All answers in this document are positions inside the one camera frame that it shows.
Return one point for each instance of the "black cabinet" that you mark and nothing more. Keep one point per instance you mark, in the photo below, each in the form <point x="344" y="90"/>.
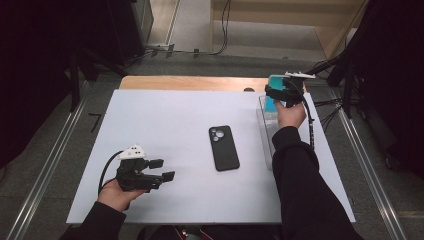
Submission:
<point x="133" y="30"/>

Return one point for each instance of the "wooden platform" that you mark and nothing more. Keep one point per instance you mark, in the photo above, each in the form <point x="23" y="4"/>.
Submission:
<point x="273" y="18"/>

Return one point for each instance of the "black phone case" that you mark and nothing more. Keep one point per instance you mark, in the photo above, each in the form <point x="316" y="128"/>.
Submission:
<point x="224" y="153"/>

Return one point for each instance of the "black stand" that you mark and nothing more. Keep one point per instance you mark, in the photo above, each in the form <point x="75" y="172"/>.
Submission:
<point x="74" y="86"/>
<point x="348" y="90"/>

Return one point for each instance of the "wooden table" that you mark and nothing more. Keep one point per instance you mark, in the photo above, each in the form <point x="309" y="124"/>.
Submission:
<point x="200" y="83"/>

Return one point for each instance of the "black curtain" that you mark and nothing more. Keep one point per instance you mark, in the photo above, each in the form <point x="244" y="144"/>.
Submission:
<point x="30" y="66"/>
<point x="393" y="83"/>

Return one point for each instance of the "person's left hand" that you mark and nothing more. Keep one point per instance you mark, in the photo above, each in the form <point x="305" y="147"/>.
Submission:
<point x="115" y="196"/>

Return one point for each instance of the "clear plastic tray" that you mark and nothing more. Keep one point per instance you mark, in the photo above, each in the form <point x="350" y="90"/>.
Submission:
<point x="265" y="133"/>

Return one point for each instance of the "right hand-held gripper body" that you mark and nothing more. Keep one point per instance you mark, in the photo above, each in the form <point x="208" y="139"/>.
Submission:
<point x="293" y="93"/>

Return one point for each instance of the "dark round knob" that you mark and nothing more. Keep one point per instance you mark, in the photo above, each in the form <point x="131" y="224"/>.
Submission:
<point x="249" y="89"/>

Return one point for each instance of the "metal floor rail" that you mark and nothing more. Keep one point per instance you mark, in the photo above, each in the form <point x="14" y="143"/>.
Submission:
<point x="46" y="173"/>
<point x="368" y="171"/>

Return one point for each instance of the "white board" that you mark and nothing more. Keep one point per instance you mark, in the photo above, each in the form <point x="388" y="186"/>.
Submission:
<point x="166" y="116"/>

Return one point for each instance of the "person's right hand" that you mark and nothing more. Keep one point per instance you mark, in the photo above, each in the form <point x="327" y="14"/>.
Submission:
<point x="291" y="116"/>

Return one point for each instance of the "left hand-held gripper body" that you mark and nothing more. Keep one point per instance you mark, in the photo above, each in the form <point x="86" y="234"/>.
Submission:
<point x="133" y="176"/>

